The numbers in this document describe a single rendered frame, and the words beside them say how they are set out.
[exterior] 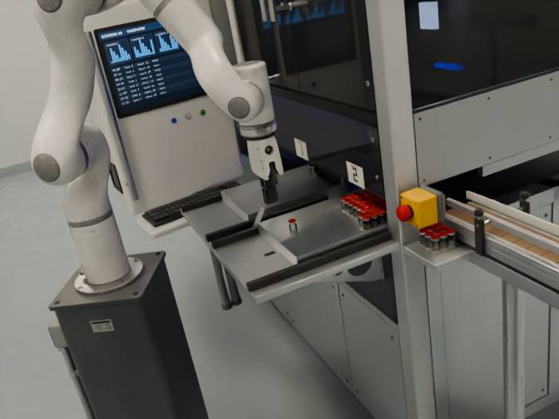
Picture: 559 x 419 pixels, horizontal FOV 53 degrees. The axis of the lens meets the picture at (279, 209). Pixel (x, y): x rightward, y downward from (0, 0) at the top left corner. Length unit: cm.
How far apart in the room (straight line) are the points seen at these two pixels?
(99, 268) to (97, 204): 18
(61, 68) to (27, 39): 524
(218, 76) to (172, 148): 103
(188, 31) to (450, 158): 70
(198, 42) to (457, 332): 106
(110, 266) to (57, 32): 61
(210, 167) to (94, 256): 85
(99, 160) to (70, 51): 31
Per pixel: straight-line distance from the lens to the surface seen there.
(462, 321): 171
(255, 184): 195
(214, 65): 121
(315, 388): 240
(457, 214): 149
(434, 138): 142
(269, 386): 245
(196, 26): 127
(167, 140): 219
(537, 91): 162
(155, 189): 221
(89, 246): 156
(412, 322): 159
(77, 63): 140
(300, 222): 165
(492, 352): 186
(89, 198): 152
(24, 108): 671
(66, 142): 143
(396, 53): 132
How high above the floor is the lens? 156
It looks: 23 degrees down
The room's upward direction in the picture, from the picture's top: 10 degrees counter-clockwise
